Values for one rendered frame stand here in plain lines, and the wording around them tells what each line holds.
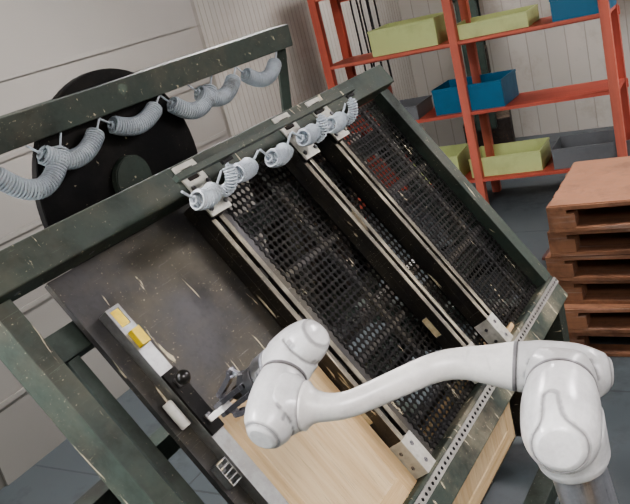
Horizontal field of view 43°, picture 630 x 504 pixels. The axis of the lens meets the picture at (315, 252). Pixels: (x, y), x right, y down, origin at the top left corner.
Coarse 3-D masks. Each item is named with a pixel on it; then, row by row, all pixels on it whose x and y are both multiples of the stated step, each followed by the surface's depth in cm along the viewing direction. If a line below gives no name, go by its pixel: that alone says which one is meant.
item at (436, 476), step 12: (552, 288) 345; (540, 300) 333; (528, 324) 318; (480, 396) 275; (480, 408) 271; (468, 420) 264; (468, 432) 260; (456, 444) 254; (444, 456) 248; (444, 468) 245; (432, 480) 239; (432, 492) 236
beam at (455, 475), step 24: (528, 312) 324; (552, 312) 335; (528, 336) 314; (480, 384) 281; (504, 408) 280; (456, 432) 258; (480, 432) 265; (432, 456) 250; (456, 456) 252; (456, 480) 246
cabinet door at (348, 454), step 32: (320, 384) 238; (256, 448) 212; (288, 448) 218; (320, 448) 225; (352, 448) 232; (384, 448) 239; (288, 480) 213; (320, 480) 219; (352, 480) 226; (384, 480) 233; (416, 480) 240
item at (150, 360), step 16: (112, 320) 204; (128, 336) 204; (128, 352) 206; (144, 352) 204; (144, 368) 205; (160, 368) 205; (160, 384) 205; (176, 400) 204; (192, 416) 203; (224, 432) 206; (224, 448) 203; (240, 448) 206; (240, 464) 203; (240, 480) 204; (256, 480) 204; (256, 496) 203; (272, 496) 204
